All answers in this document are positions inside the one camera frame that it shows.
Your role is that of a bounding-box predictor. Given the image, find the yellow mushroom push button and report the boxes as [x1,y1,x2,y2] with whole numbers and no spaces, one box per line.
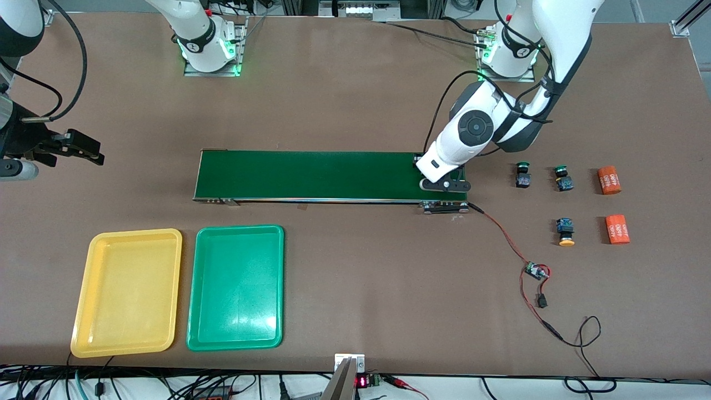
[556,218,576,247]

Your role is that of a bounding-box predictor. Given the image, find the green belt conveyor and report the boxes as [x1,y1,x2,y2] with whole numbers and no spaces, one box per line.
[193,149,470,214]

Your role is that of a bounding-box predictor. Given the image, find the yellow plastic tray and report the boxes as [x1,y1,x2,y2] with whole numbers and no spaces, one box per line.
[71,228,183,358]

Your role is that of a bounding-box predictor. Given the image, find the silver box with lights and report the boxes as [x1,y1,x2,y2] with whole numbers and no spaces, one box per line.
[318,0,402,23]

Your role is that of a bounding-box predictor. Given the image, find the green plastic tray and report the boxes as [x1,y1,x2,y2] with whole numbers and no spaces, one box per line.
[187,224,285,352]

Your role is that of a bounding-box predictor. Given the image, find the red clip lead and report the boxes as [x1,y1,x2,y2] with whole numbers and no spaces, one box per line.
[382,375,429,400]

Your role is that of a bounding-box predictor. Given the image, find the grey metal bar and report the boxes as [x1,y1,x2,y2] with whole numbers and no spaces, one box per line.
[321,357,359,400]

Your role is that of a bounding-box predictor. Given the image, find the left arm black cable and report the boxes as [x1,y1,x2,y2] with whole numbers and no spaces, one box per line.
[425,0,556,157]

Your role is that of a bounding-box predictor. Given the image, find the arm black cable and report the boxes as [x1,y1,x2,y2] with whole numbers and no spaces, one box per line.
[0,0,88,122]
[425,0,556,157]

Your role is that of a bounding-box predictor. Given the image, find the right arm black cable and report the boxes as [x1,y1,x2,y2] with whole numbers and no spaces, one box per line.
[0,0,88,122]

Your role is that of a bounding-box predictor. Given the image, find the black table cable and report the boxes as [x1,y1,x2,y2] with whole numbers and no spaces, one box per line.
[383,21,489,48]

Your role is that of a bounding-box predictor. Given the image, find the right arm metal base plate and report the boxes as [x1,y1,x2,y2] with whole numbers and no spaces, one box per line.
[183,16,243,77]

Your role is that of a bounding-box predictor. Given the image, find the silver metal bracket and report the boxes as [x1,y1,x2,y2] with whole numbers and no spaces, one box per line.
[334,353,366,374]

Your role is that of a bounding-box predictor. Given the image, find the thin black cable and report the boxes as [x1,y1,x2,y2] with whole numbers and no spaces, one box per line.
[560,316,617,393]

